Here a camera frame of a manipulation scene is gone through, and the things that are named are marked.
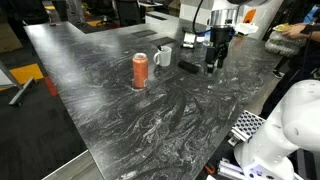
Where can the orange white sign panel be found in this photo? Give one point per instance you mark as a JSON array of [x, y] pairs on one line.
[[249, 16]]

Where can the orange soda can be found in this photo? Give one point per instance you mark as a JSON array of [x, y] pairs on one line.
[[140, 69]]

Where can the clear plastic bag stack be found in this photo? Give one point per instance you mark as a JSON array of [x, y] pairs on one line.
[[279, 44]]

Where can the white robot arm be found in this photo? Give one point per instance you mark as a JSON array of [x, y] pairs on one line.
[[293, 123]]

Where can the aluminium extrusion rail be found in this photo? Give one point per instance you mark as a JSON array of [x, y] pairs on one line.
[[230, 171]]

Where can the black eraser block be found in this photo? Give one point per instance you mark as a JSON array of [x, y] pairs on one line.
[[189, 67]]

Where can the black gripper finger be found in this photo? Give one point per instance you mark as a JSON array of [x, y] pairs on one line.
[[211, 56], [223, 52]]

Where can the grey metal stand leg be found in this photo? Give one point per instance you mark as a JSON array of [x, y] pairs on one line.
[[7, 80]]

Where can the person's hand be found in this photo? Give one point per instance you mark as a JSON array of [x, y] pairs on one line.
[[295, 31]]

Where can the black office chair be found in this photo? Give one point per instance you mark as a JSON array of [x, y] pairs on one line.
[[129, 12]]

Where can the clear water bottle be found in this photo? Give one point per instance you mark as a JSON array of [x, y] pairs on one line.
[[206, 41]]

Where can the perforated metal plate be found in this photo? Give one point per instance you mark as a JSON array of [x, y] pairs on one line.
[[246, 125]]

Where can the white ceramic mug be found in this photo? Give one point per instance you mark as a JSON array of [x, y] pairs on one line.
[[163, 56]]

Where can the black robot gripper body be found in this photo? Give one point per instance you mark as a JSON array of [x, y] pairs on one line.
[[221, 35]]

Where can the small white black device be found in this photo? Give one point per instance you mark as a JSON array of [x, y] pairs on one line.
[[189, 39]]

